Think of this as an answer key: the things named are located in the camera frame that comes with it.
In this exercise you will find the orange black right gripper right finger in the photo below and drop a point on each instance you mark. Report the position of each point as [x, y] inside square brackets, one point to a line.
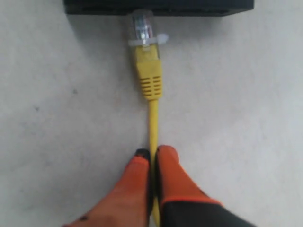
[182, 203]

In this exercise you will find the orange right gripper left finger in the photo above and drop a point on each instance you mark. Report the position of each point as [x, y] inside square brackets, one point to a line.
[129, 203]

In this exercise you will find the black rectangular adapter box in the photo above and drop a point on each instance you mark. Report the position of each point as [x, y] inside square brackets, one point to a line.
[184, 8]

